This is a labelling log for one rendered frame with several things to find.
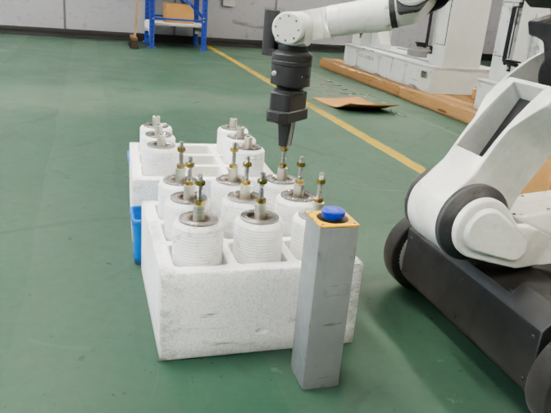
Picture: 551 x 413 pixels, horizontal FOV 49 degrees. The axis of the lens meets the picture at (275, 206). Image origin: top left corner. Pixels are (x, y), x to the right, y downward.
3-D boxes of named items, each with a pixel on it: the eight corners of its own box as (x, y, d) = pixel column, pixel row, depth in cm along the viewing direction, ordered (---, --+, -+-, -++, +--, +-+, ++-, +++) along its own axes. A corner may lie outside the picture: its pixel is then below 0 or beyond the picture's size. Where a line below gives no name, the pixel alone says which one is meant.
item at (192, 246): (225, 315, 116) (229, 228, 110) (175, 319, 113) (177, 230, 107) (213, 292, 125) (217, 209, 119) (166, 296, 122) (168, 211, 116)
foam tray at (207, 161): (247, 195, 207) (250, 144, 201) (274, 240, 171) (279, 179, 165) (129, 196, 197) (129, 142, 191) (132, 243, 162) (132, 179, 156)
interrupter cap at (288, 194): (311, 206, 127) (311, 202, 126) (276, 200, 128) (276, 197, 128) (318, 195, 133) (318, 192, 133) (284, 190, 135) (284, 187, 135)
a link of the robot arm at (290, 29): (316, 65, 136) (321, 13, 132) (303, 70, 126) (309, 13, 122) (267, 61, 138) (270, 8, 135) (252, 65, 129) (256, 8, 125)
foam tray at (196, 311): (293, 261, 159) (299, 197, 153) (352, 342, 124) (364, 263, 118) (141, 270, 147) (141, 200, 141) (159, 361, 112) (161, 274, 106)
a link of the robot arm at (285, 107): (290, 126, 129) (295, 70, 125) (252, 119, 134) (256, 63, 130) (317, 119, 139) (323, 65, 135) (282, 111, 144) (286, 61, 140)
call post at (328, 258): (325, 364, 116) (343, 211, 106) (339, 386, 110) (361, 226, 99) (289, 367, 114) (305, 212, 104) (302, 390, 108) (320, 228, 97)
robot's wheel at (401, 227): (448, 280, 156) (462, 207, 149) (458, 289, 151) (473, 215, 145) (377, 285, 150) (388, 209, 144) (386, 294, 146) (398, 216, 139)
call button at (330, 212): (339, 215, 104) (339, 204, 103) (348, 224, 100) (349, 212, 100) (316, 216, 103) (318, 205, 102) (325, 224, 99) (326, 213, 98)
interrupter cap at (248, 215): (280, 227, 113) (280, 224, 113) (239, 224, 113) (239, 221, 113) (278, 213, 120) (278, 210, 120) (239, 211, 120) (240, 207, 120)
